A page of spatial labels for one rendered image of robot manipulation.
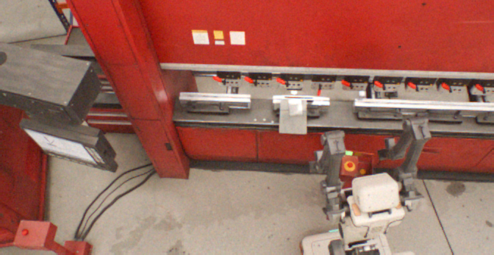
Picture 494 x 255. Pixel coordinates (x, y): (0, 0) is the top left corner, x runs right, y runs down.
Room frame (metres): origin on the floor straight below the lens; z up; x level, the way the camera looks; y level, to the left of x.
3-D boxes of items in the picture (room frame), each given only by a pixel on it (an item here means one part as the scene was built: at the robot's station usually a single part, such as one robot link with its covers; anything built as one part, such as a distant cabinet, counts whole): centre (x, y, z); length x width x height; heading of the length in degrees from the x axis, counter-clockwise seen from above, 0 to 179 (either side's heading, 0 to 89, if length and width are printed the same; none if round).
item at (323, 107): (1.60, -0.41, 0.92); 0.39 x 0.06 x 0.10; 82
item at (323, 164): (0.99, -0.44, 1.40); 0.11 x 0.06 x 0.43; 96
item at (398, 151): (1.03, -0.87, 1.40); 0.11 x 0.06 x 0.43; 96
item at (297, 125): (1.46, -0.33, 1.00); 0.26 x 0.18 x 0.01; 172
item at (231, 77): (1.66, 0.07, 1.26); 0.15 x 0.09 x 0.17; 82
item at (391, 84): (1.53, -0.92, 1.26); 0.15 x 0.09 x 0.17; 82
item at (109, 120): (2.16, 1.09, 0.50); 0.50 x 0.50 x 1.00; 82
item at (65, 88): (1.27, 0.97, 1.53); 0.51 x 0.25 x 0.85; 70
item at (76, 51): (1.51, 0.97, 1.66); 0.40 x 0.24 x 0.07; 82
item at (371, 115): (1.47, -0.94, 0.89); 0.30 x 0.05 x 0.03; 82
